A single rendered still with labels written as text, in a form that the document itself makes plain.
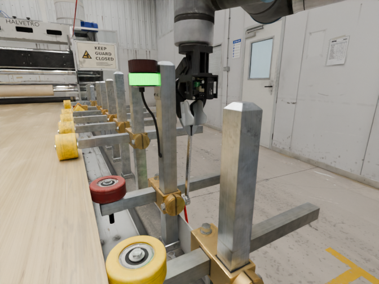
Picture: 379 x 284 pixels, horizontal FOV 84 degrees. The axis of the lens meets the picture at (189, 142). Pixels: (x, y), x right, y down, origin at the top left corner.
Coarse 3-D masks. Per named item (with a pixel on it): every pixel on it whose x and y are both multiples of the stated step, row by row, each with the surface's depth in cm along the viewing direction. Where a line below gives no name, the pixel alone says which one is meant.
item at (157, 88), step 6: (132, 72) 42; (138, 72) 42; (144, 72) 42; (150, 72) 42; (156, 72) 44; (144, 90) 45; (156, 90) 47; (156, 96) 47; (144, 102) 46; (156, 126) 48; (156, 132) 48
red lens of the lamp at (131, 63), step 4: (128, 60) 42; (132, 60) 41; (136, 60) 41; (140, 60) 41; (144, 60) 41; (148, 60) 41; (152, 60) 42; (128, 64) 43; (132, 64) 41; (136, 64) 41; (140, 64) 41; (144, 64) 41; (148, 64) 41; (152, 64) 42; (156, 64) 43; (132, 68) 42; (136, 68) 41; (140, 68) 41; (144, 68) 41; (148, 68) 42; (152, 68) 42; (156, 68) 43
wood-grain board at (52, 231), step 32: (0, 128) 111; (32, 128) 111; (0, 160) 66; (32, 160) 66; (64, 160) 66; (0, 192) 47; (32, 192) 47; (64, 192) 47; (0, 224) 36; (32, 224) 36; (64, 224) 36; (96, 224) 36; (0, 256) 29; (32, 256) 29; (64, 256) 29; (96, 256) 29
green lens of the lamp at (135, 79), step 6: (132, 78) 42; (138, 78) 42; (144, 78) 42; (150, 78) 42; (156, 78) 44; (132, 84) 43; (138, 84) 42; (144, 84) 42; (150, 84) 42; (156, 84) 44
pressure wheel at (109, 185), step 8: (104, 176) 53; (112, 176) 53; (120, 176) 53; (96, 184) 49; (104, 184) 49; (112, 184) 50; (120, 184) 49; (96, 192) 46; (104, 192) 46; (112, 192) 47; (120, 192) 49; (96, 200) 47; (104, 200) 47; (112, 200) 48; (112, 216) 52
